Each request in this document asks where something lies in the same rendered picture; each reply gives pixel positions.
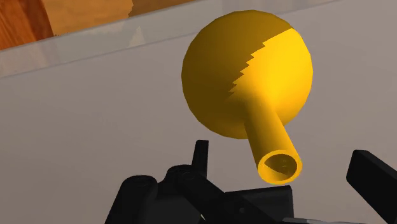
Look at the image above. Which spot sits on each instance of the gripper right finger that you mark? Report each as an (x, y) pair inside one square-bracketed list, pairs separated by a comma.
[(372, 176)]

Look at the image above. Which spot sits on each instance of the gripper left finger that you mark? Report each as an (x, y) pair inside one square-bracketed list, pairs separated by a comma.
[(186, 189)]

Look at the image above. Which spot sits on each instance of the yellow round long-necked vase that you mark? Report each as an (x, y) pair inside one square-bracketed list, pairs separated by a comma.
[(248, 77)]

